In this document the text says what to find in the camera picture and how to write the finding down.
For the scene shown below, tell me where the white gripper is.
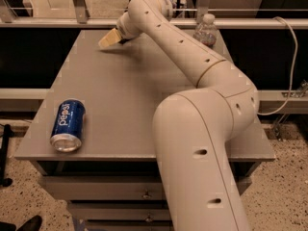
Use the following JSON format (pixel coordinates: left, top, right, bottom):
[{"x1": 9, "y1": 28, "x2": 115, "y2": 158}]
[{"x1": 98, "y1": 12, "x2": 144, "y2": 48}]

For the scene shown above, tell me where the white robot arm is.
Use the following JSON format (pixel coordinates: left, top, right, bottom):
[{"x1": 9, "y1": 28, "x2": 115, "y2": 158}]
[{"x1": 99, "y1": 0, "x2": 259, "y2": 231}]

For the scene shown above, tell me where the metal railing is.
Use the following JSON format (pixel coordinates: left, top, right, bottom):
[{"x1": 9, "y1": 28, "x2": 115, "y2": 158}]
[{"x1": 0, "y1": 6, "x2": 308, "y2": 30}]

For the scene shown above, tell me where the clear plastic water bottle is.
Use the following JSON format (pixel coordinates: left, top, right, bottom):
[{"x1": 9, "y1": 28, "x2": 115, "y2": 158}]
[{"x1": 193, "y1": 13, "x2": 218, "y2": 47}]

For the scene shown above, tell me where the grey drawer cabinet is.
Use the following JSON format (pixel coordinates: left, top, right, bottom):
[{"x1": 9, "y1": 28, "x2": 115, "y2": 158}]
[{"x1": 16, "y1": 31, "x2": 274, "y2": 231}]

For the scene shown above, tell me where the blue pepsi can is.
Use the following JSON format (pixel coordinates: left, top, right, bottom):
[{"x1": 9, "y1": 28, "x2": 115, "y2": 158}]
[{"x1": 50, "y1": 99, "x2": 86, "y2": 152}]

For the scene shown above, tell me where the black stand base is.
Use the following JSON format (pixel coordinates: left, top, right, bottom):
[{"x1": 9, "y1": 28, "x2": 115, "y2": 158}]
[{"x1": 0, "y1": 124, "x2": 13, "y2": 187}]

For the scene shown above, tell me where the black shoe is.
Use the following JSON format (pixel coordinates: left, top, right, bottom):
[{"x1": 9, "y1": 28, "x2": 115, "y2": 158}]
[{"x1": 16, "y1": 216, "x2": 42, "y2": 231}]

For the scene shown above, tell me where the white cable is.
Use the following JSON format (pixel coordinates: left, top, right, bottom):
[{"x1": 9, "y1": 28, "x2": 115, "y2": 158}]
[{"x1": 256, "y1": 15, "x2": 298, "y2": 116}]

